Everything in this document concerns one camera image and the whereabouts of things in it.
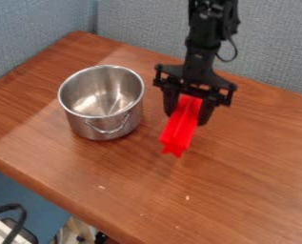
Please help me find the wooden table leg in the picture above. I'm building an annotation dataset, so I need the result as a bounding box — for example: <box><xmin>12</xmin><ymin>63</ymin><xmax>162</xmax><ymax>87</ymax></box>
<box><xmin>56</xmin><ymin>216</ymin><xmax>96</xmax><ymax>244</ymax></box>

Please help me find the black cable loop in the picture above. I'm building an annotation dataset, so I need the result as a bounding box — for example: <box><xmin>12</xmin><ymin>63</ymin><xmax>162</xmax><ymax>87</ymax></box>
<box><xmin>0</xmin><ymin>203</ymin><xmax>28</xmax><ymax>244</ymax></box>

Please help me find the red cross-shaped block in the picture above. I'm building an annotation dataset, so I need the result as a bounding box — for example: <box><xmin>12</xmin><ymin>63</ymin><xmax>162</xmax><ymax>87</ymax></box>
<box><xmin>159</xmin><ymin>95</ymin><xmax>202</xmax><ymax>157</ymax></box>

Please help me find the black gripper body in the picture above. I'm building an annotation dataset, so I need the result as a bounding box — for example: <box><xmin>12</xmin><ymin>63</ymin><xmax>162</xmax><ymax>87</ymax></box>
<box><xmin>152</xmin><ymin>46</ymin><xmax>236</xmax><ymax>106</ymax></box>

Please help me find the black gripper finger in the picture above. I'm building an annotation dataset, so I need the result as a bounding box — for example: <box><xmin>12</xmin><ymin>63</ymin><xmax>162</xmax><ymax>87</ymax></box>
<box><xmin>198</xmin><ymin>100</ymin><xmax>215</xmax><ymax>126</ymax></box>
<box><xmin>163</xmin><ymin>90</ymin><xmax>179</xmax><ymax>115</ymax></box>

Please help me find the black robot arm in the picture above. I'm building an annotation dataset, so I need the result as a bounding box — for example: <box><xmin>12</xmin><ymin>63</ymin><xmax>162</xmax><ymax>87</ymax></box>
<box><xmin>152</xmin><ymin>0</ymin><xmax>240</xmax><ymax>126</ymax></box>

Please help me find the metal pot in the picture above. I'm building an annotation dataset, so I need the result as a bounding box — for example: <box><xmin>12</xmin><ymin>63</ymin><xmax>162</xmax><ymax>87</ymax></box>
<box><xmin>58</xmin><ymin>65</ymin><xmax>146</xmax><ymax>141</ymax></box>

